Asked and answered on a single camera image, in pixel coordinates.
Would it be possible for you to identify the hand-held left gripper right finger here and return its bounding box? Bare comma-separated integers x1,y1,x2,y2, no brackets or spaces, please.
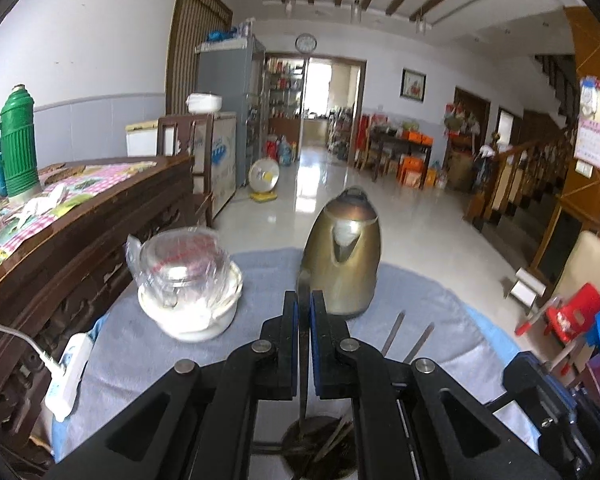
310,290,563,480

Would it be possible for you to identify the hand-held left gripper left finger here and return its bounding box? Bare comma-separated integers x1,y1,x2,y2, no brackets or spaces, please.
42,290,301,480

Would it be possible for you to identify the dark grey chopstick holder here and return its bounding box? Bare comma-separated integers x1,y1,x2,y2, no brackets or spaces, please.
279,412,359,480

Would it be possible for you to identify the blue table cover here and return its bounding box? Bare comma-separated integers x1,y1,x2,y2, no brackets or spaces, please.
457,305,542,453

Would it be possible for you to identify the golden electric kettle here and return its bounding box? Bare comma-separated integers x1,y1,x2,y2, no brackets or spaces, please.
300,186,384,317

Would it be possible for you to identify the red plastic chair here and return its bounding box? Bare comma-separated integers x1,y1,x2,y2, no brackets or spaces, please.
514,282,600,347

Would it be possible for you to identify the white ceramic bowl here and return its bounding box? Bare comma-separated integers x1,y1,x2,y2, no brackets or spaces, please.
137,259,245,344

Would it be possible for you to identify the white step stool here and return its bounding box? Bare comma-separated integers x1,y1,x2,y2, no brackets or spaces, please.
504,267,549,307

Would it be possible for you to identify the beige chair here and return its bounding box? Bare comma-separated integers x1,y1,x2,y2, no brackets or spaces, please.
549,230,600,312

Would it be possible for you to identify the grey tablecloth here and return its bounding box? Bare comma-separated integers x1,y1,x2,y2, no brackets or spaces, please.
52,247,541,480

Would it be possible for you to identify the white floor fan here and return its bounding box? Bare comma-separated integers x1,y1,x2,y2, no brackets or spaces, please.
247,157,282,204

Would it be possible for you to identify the white chest freezer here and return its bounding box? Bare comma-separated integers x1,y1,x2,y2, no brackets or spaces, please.
125,111,239,217

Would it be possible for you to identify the wooden chair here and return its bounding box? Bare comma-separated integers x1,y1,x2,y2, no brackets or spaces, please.
157,113,217,227

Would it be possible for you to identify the dark wooden table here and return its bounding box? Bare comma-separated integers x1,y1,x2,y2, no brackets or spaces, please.
367,126,434,192

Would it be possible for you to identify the white power strip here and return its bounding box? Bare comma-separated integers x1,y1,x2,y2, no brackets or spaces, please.
44,332,92,423

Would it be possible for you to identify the wooden staircase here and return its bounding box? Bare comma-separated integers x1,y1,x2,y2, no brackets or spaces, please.
461,54,582,272

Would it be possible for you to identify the checkered table cover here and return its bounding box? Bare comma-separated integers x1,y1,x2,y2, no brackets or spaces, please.
0,160,159,282

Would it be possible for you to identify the white pot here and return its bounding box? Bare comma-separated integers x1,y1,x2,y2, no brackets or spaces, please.
186,92,224,114

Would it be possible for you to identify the grey refrigerator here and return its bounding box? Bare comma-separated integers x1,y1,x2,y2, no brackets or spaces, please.
195,35,267,187

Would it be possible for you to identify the brown slatted door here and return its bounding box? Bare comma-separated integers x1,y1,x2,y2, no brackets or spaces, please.
166,0,234,117

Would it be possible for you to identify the green thermos flask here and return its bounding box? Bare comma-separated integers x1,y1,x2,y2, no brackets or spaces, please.
0,85,44,199

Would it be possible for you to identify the white power cable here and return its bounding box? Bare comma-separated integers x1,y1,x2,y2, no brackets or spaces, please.
0,315,65,377

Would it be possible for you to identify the pink wall calendar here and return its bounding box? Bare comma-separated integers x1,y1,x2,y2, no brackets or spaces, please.
574,75,600,172

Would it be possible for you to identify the framed wall picture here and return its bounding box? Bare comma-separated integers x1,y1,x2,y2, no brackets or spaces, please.
400,68,428,104

